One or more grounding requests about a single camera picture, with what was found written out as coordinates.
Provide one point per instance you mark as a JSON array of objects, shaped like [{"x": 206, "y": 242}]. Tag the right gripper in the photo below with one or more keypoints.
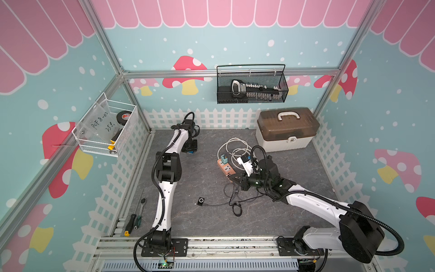
[{"x": 243, "y": 180}]

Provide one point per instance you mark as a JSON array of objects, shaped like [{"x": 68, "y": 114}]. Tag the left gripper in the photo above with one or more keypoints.
[{"x": 193, "y": 148}]

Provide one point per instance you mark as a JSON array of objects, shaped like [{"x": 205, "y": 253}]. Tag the black mp3 player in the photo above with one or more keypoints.
[{"x": 200, "y": 201}]

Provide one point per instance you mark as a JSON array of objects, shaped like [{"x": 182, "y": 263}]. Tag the teal usb charger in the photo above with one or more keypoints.
[{"x": 224, "y": 159}]

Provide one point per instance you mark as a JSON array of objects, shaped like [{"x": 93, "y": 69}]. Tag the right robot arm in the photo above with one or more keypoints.
[{"x": 354, "y": 229}]

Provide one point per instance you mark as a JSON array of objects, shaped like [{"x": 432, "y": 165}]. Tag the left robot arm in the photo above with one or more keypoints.
[{"x": 166, "y": 172}]

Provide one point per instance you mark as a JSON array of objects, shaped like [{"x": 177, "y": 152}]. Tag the orange power strip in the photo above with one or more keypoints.
[{"x": 226, "y": 168}]

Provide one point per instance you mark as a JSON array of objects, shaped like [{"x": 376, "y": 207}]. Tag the white storage box brown lid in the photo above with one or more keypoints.
[{"x": 286, "y": 129}]

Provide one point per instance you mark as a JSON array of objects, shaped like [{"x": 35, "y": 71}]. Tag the ratchet wrench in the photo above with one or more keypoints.
[{"x": 142, "y": 204}]

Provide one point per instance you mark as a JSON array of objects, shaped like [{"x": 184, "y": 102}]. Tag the socket bit set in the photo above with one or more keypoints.
[{"x": 241, "y": 90}]

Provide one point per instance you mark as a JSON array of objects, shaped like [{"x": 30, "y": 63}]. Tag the black tape roll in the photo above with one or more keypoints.
[{"x": 123, "y": 117}]

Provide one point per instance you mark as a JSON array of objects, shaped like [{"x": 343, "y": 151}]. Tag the yellow black screwdriver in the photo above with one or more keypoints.
[{"x": 130, "y": 225}]

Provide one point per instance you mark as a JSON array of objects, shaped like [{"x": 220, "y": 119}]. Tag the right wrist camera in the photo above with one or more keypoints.
[{"x": 246, "y": 163}]

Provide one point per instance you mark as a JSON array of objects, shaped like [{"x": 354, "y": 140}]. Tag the black wire mesh basket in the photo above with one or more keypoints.
[{"x": 270, "y": 75}]

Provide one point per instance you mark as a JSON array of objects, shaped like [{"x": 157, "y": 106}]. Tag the clear acrylic wall bin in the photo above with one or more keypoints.
[{"x": 97, "y": 127}]

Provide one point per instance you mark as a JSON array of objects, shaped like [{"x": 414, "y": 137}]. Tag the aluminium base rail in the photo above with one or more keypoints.
[{"x": 246, "y": 254}]

